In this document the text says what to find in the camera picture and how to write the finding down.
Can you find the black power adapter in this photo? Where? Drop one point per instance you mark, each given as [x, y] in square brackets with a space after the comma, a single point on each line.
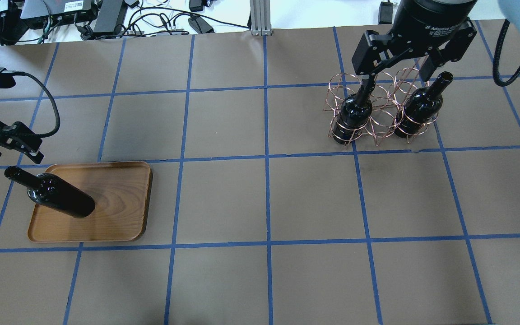
[200, 25]

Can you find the black wine bottle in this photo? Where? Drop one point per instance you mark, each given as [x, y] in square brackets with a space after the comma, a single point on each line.
[423, 104]
[353, 116]
[50, 190]

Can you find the aluminium frame post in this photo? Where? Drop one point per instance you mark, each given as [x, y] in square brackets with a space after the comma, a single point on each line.
[260, 18]

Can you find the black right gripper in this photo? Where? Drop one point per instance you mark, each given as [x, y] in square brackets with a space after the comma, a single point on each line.
[427, 19]

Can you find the copper wire bottle basket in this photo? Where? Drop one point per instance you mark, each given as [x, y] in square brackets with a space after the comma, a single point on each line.
[387, 102]

